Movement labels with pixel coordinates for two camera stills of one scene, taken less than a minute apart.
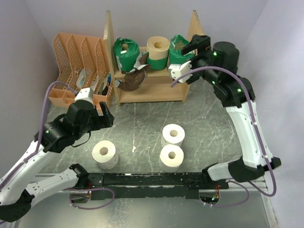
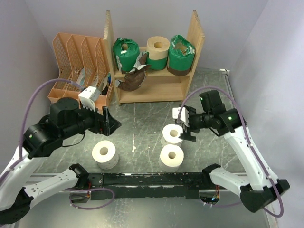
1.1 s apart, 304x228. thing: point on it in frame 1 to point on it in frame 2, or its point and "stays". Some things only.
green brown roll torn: [175, 55] stays
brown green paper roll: [155, 58] stays
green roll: [125, 51] stays
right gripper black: [200, 42] to [186, 131]
